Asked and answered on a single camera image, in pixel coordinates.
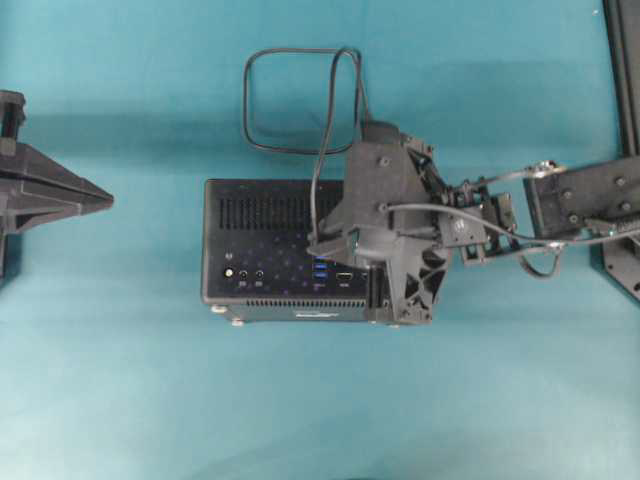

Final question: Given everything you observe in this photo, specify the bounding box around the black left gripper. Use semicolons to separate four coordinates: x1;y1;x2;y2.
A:
0;89;115;291

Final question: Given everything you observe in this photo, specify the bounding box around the black USB cable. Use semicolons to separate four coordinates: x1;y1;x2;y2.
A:
243;45;374;259

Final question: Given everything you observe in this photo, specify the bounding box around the black metal table frame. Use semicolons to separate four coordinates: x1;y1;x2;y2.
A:
603;0;639;156

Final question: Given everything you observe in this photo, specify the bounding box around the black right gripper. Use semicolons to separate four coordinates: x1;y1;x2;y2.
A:
307;120;490;325

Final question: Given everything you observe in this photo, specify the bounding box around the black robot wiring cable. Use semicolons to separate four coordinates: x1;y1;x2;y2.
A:
384;164;640;279

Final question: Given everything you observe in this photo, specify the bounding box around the black mini PC box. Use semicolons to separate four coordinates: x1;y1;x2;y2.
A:
201;179;392;325

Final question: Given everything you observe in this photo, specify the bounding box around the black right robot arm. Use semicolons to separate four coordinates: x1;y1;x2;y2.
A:
309;121;639;326

